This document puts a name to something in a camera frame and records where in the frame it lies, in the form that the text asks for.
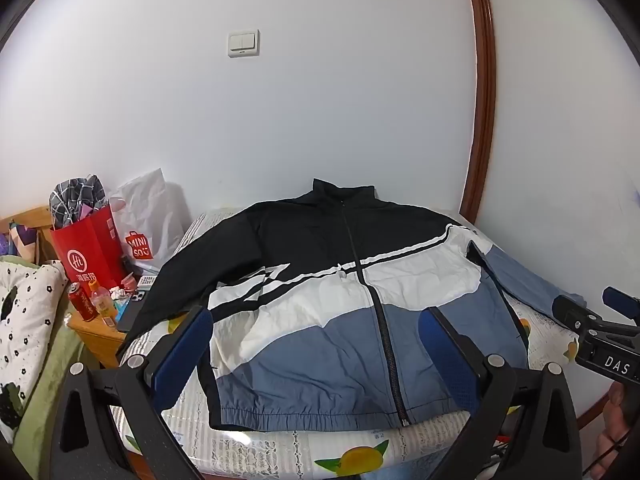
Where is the white floral pillow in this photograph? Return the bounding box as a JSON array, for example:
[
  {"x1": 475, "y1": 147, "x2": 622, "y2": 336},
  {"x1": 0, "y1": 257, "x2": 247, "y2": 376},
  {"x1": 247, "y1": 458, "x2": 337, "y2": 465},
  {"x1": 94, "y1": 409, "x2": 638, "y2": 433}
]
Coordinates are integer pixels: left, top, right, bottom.
[{"x1": 0, "y1": 260, "x2": 69, "y2": 432}]

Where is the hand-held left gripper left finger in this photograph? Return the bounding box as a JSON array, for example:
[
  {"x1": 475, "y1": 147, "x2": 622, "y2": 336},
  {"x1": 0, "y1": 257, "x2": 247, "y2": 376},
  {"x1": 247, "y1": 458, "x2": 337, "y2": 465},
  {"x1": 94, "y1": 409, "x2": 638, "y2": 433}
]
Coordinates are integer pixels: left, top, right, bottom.
[{"x1": 50, "y1": 305, "x2": 216, "y2": 480}]

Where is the wooden headboard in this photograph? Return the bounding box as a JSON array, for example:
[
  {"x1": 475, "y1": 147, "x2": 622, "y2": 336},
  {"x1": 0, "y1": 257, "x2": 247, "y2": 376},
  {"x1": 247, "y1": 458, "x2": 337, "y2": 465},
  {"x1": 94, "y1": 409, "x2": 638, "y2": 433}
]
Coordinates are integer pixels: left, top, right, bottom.
[{"x1": 0, "y1": 204, "x2": 57, "y2": 266}]

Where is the fruit print lace tablecloth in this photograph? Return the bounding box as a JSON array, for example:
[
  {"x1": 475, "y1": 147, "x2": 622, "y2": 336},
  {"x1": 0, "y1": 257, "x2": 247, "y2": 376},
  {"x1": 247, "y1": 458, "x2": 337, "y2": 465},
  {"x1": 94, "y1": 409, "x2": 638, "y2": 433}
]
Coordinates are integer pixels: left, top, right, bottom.
[{"x1": 112, "y1": 207, "x2": 608, "y2": 480}]

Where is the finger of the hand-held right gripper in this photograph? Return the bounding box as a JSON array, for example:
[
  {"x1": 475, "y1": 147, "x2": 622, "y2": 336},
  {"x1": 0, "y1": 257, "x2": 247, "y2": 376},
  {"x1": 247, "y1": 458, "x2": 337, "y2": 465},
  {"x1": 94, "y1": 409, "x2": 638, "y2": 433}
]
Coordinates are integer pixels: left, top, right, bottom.
[
  {"x1": 552, "y1": 295, "x2": 640, "y2": 342},
  {"x1": 602, "y1": 286, "x2": 640, "y2": 318}
]

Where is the white plastic shopping bag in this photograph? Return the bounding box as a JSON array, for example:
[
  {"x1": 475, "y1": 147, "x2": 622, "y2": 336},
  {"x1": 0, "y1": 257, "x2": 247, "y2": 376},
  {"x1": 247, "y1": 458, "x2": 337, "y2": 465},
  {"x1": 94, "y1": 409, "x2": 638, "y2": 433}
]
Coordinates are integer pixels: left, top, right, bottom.
[{"x1": 110, "y1": 167, "x2": 195, "y2": 274}]

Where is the brown wooden door frame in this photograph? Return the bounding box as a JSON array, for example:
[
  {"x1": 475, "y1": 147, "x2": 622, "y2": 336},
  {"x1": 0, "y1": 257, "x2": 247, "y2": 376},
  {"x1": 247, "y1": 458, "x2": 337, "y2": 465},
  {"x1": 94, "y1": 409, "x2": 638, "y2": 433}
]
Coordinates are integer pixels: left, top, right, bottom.
[{"x1": 461, "y1": 0, "x2": 500, "y2": 233}]

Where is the grey plaid garment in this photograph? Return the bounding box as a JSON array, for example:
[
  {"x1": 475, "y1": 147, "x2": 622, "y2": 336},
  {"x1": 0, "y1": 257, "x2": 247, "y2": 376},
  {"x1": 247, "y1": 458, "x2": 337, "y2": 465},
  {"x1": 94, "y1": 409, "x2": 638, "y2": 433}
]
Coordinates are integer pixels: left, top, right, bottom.
[{"x1": 48, "y1": 174, "x2": 109, "y2": 229}]

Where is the purple patterned cushion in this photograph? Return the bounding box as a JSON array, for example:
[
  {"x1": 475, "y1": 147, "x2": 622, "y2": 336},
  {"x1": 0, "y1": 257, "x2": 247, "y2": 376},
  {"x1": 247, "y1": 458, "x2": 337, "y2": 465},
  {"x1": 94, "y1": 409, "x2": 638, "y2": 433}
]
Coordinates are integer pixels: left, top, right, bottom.
[{"x1": 0, "y1": 222, "x2": 39, "y2": 264}]

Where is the red paper bag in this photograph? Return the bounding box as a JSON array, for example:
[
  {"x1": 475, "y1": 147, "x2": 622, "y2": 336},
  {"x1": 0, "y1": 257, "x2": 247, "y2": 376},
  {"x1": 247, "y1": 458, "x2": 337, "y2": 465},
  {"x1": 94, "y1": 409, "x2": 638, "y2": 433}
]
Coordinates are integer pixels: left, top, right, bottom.
[{"x1": 48, "y1": 203, "x2": 133, "y2": 292}]

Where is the wooden nightstand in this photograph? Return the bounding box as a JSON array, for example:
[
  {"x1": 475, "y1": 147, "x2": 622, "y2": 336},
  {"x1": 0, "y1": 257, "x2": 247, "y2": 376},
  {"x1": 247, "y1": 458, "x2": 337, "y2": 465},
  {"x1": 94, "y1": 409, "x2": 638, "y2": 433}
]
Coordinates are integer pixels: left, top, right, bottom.
[{"x1": 67, "y1": 305, "x2": 130, "y2": 369}]

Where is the green blanket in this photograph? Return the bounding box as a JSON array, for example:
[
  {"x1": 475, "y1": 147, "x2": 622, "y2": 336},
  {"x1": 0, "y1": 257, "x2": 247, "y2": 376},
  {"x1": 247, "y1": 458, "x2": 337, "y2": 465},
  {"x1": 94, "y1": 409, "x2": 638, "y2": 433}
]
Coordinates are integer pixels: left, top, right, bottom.
[{"x1": 0, "y1": 255, "x2": 103, "y2": 472}]

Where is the person's right hand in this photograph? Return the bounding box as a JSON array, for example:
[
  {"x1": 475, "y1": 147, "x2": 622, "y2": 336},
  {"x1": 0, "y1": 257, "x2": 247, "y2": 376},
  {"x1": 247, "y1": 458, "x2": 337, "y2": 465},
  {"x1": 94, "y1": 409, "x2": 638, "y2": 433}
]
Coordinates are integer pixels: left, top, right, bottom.
[{"x1": 601, "y1": 381, "x2": 633, "y2": 463}]

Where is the black white blue zip jacket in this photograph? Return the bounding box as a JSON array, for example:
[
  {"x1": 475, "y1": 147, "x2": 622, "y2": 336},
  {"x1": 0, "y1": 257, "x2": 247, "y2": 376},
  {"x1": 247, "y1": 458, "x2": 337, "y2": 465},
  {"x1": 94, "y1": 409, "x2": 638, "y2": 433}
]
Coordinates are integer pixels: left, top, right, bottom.
[{"x1": 116, "y1": 178, "x2": 586, "y2": 433}]

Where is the red soda can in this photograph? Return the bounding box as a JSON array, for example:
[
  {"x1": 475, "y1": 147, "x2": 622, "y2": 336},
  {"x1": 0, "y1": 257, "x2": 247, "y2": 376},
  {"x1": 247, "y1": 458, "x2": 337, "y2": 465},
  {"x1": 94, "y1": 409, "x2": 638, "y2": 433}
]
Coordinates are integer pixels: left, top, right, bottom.
[{"x1": 67, "y1": 281, "x2": 100, "y2": 322}]

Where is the white wall light switch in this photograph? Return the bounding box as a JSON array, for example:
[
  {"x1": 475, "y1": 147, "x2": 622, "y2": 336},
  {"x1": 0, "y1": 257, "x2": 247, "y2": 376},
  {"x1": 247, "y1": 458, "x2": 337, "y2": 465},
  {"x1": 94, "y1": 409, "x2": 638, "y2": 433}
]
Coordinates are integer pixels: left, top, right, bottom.
[{"x1": 228, "y1": 29, "x2": 261, "y2": 59}]

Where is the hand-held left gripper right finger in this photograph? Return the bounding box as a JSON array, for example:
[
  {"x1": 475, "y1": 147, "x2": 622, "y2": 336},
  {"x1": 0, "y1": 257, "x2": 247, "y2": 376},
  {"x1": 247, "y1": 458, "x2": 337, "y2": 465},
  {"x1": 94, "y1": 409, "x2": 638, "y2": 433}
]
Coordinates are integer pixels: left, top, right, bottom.
[{"x1": 419, "y1": 305, "x2": 584, "y2": 480}]

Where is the dark smartphone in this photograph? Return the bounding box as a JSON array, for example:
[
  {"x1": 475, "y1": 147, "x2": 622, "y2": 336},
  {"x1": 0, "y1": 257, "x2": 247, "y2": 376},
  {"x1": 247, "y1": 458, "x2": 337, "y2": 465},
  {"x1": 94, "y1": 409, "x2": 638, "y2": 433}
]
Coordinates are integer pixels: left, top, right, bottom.
[{"x1": 116, "y1": 300, "x2": 147, "y2": 334}]

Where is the orange drink bottle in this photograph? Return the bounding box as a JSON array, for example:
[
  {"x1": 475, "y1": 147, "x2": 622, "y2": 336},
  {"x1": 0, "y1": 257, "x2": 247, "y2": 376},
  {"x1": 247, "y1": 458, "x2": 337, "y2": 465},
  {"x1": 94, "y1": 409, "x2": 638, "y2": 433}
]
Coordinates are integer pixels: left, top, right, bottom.
[{"x1": 88, "y1": 280, "x2": 119, "y2": 322}]

